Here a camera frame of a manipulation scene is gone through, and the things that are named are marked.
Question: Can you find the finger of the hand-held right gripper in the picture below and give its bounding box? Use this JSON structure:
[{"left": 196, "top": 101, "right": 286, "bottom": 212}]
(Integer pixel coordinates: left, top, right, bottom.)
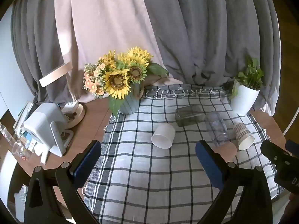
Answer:
[{"left": 260, "top": 140, "right": 293, "bottom": 167}]

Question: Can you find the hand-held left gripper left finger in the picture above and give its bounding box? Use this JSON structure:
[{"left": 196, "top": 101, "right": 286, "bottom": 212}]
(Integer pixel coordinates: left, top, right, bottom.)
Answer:
[{"left": 24, "top": 140, "right": 102, "bottom": 224}]

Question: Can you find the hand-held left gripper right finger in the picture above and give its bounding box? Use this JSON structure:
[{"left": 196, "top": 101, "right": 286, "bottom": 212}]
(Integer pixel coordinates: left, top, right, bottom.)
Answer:
[{"left": 195, "top": 139, "right": 273, "bottom": 224}]

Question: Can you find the white cup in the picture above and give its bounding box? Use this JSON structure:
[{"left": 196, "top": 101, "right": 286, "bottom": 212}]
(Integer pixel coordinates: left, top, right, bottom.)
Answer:
[{"left": 151, "top": 123, "right": 176, "bottom": 149}]

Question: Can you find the clear plastic cup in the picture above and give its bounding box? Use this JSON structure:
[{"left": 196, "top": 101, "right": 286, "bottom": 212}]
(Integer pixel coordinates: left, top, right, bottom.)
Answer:
[{"left": 206, "top": 111, "right": 230, "bottom": 147}]

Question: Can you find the checked pattern paper cup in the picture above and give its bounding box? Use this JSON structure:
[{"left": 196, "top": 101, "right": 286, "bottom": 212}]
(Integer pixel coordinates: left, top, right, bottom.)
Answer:
[{"left": 234, "top": 122, "right": 255, "bottom": 151}]

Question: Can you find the dark clear rectangular box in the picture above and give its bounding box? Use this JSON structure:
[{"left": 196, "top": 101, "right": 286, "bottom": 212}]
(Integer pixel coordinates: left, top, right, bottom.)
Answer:
[{"left": 175, "top": 105, "right": 206, "bottom": 127}]

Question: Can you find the white power adapter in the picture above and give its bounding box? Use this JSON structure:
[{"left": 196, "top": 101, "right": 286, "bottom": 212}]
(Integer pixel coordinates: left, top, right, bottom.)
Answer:
[{"left": 61, "top": 100, "right": 80, "bottom": 115}]

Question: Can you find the checked tablecloth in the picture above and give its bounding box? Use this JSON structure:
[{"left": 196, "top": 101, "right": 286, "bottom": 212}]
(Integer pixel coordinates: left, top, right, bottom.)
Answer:
[{"left": 83, "top": 84, "right": 284, "bottom": 224}]

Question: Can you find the white countertop appliance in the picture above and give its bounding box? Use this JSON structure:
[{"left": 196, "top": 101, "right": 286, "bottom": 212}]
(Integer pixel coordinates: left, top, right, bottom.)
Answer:
[{"left": 23, "top": 103, "right": 74, "bottom": 157}]

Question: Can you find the potted green plant white pot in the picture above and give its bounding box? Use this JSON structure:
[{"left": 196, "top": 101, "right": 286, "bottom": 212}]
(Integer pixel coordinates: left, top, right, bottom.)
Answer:
[{"left": 230, "top": 57, "right": 265, "bottom": 115}]

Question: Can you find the blue-grey ribbed vase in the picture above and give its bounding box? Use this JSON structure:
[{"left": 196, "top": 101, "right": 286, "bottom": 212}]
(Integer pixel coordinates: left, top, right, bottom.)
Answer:
[{"left": 119, "top": 83, "right": 143, "bottom": 115}]

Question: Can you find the clear glass jar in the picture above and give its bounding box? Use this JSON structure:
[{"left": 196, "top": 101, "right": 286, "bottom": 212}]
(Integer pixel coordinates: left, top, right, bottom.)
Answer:
[{"left": 12, "top": 140, "right": 32, "bottom": 158}]

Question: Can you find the stack of books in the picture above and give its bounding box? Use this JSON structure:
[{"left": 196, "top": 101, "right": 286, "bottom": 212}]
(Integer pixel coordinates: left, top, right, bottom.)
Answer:
[{"left": 13, "top": 101, "right": 36, "bottom": 136}]

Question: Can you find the sunflower bouquet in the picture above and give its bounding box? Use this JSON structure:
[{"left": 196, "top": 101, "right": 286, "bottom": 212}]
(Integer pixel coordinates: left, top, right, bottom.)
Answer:
[{"left": 82, "top": 46, "right": 169, "bottom": 116}]

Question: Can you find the grey curtain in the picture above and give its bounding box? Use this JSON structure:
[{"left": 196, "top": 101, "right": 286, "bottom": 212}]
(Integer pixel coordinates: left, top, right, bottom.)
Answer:
[{"left": 10, "top": 0, "right": 282, "bottom": 116}]

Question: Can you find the pale pink curtain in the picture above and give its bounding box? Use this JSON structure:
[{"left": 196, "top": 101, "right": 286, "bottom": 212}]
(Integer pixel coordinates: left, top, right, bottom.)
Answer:
[{"left": 55, "top": 0, "right": 183, "bottom": 103}]

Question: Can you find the white cable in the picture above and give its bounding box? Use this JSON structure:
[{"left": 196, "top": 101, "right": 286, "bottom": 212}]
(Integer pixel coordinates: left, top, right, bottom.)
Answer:
[{"left": 283, "top": 105, "right": 299, "bottom": 134}]

